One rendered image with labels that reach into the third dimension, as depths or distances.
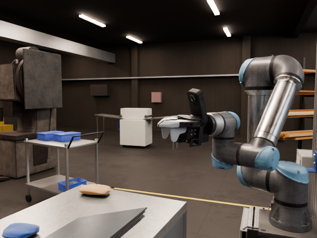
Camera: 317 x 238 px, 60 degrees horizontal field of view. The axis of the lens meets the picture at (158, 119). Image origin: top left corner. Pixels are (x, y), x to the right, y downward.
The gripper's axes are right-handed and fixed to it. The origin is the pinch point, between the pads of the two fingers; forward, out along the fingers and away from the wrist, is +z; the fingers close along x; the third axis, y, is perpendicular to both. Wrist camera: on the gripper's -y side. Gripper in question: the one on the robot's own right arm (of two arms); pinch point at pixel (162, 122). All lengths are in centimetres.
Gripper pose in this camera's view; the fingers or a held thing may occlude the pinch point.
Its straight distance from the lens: 73.7
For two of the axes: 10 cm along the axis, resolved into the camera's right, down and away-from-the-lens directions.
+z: -7.2, 0.6, -6.9
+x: -6.8, -1.9, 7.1
